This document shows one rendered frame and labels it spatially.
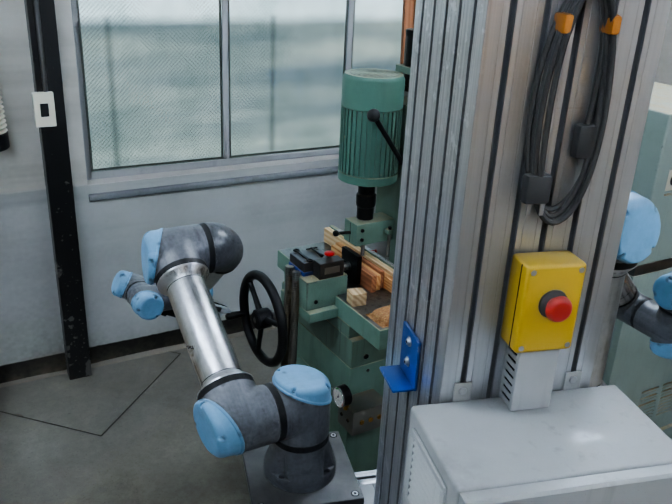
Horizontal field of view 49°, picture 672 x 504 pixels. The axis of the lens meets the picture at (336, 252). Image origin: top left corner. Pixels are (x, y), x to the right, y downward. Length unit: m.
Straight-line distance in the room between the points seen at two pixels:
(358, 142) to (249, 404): 0.92
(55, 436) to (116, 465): 0.32
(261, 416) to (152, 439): 1.67
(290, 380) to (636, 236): 0.69
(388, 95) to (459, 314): 1.10
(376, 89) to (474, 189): 1.09
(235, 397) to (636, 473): 0.72
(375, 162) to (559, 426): 1.16
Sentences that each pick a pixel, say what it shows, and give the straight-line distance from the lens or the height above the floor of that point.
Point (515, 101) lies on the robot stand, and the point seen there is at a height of 1.67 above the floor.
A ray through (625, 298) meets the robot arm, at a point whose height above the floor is 1.16.
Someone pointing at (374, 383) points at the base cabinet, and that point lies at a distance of 2.21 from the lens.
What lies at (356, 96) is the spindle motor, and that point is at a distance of 2.04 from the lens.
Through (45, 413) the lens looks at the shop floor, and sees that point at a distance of 3.30.
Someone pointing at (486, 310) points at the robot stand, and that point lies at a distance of 1.05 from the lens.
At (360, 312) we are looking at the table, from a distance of 2.03.
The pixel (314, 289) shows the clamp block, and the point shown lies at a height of 0.94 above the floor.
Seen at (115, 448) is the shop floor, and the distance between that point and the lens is 3.04.
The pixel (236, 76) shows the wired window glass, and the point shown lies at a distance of 3.36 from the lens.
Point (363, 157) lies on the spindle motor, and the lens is 2.07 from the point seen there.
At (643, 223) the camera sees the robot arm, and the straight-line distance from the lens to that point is 1.37.
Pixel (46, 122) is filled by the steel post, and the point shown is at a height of 1.16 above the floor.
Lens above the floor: 1.85
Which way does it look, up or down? 23 degrees down
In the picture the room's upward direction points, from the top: 3 degrees clockwise
